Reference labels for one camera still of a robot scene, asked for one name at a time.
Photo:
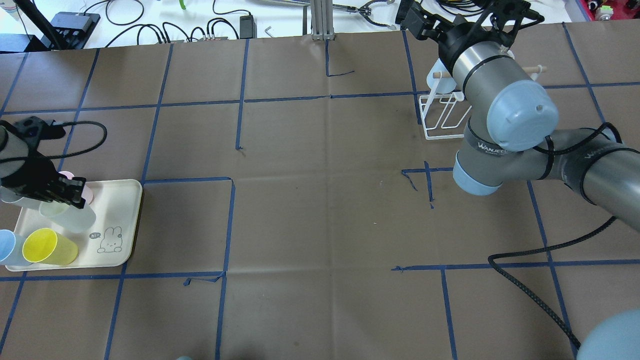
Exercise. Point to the grey plastic cup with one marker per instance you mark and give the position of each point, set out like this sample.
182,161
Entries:
9,197

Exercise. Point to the white serving tray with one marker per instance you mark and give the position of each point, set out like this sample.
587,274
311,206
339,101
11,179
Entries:
104,230

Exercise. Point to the yellow plastic cup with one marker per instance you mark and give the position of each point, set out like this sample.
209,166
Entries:
47,246

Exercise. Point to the light blue plastic cup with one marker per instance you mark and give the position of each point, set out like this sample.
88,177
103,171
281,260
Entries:
441,85

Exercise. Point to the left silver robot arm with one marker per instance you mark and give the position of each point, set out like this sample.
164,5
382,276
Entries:
12,146

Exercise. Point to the aluminium frame post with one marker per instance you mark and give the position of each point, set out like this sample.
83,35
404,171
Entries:
322,24

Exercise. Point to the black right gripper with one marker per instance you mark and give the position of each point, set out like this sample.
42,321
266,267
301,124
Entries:
446,37

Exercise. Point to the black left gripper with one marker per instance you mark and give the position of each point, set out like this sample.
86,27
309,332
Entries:
29,175

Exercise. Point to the pink plastic cup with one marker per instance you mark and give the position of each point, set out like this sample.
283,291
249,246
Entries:
75,191

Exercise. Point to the pale blue plastic cup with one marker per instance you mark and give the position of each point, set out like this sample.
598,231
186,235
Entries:
68,217

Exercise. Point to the black power adapter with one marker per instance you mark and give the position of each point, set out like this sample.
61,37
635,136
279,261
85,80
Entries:
247,27

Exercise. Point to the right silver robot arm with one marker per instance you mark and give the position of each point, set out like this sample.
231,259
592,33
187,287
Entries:
512,135

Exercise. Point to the sky blue plastic cup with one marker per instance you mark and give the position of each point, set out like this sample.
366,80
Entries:
11,249

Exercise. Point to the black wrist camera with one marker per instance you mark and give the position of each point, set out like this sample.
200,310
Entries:
32,130

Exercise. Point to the white wire cup rack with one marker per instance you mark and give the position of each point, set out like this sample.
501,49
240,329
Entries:
449,102

